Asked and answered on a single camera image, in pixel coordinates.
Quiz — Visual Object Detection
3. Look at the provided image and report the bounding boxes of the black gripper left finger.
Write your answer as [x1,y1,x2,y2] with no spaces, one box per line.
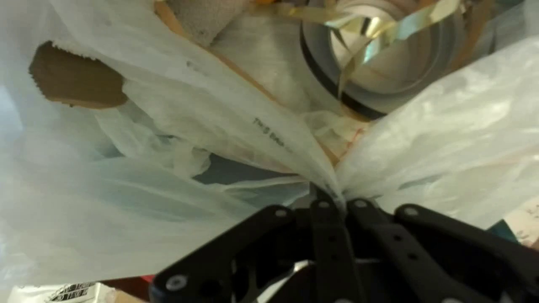
[149,197,361,303]

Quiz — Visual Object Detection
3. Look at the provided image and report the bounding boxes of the gold ribbon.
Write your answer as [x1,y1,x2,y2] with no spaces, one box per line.
[264,0,471,100]

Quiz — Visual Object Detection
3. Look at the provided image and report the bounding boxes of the grey tape roll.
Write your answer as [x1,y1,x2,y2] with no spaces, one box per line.
[299,0,471,122]

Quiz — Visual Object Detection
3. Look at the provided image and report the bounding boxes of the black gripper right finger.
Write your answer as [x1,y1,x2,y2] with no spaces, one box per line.
[348,197,539,303]

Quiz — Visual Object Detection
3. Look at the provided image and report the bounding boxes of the translucent white plastic bag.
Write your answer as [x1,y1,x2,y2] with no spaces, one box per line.
[0,0,539,293]

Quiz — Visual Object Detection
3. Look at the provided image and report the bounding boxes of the brown cardboard piece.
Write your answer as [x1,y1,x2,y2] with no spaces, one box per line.
[28,39,132,111]

